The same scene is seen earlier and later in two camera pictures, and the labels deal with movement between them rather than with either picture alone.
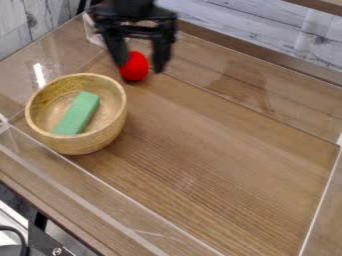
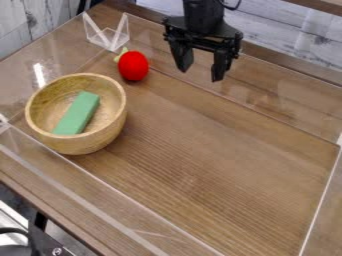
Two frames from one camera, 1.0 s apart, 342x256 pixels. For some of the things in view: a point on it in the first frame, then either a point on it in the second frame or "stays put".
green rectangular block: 76,115 stays put
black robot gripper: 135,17 → 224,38
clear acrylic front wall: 119,223 stays put
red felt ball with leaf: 133,68 stays put
